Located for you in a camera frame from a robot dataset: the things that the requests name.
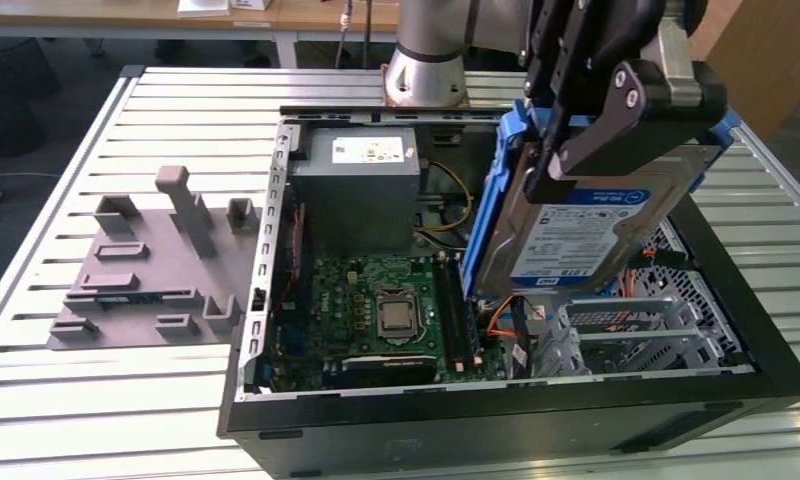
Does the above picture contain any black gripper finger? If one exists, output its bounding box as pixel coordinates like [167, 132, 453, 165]
[522, 0, 574, 202]
[545, 22, 729, 179]

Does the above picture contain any hard disk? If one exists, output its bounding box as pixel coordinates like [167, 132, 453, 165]
[458, 97, 739, 301]

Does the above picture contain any wooden cabinet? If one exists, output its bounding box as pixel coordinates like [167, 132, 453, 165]
[689, 0, 800, 141]

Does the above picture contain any black RAM slot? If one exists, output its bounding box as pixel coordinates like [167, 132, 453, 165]
[430, 252, 465, 371]

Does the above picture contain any grey power supply unit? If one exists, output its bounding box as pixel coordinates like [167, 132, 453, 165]
[289, 127, 420, 259]

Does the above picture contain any silver CPU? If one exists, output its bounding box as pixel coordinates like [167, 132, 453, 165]
[380, 302, 414, 336]

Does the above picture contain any green motherboard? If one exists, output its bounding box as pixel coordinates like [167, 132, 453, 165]
[269, 254, 508, 391]

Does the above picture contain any CPU socket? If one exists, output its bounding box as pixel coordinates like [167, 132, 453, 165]
[370, 287, 421, 347]

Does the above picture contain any black graphics card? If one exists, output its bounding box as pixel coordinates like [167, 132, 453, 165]
[322, 352, 440, 390]

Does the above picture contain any wooden desk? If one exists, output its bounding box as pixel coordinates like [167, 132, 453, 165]
[62, 0, 401, 69]

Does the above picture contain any black open PC case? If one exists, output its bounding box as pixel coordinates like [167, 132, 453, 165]
[216, 104, 800, 476]

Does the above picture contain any grey parts rack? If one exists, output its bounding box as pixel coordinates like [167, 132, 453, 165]
[45, 167, 265, 354]

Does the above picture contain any white box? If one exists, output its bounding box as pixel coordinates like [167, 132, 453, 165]
[175, 0, 232, 19]

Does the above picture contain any black bin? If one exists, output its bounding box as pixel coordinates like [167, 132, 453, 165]
[0, 37, 61, 156]

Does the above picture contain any yellow wire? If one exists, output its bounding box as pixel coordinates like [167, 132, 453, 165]
[416, 159, 474, 234]

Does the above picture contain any black connector wire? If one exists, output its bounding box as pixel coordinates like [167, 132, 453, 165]
[639, 248, 699, 271]

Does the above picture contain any orange wire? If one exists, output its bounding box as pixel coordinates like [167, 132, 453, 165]
[485, 297, 528, 341]

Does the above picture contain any thin red wire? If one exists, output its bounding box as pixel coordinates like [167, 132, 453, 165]
[268, 203, 308, 321]

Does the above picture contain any thin black cable bundle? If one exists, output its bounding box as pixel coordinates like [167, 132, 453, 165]
[334, 0, 374, 69]

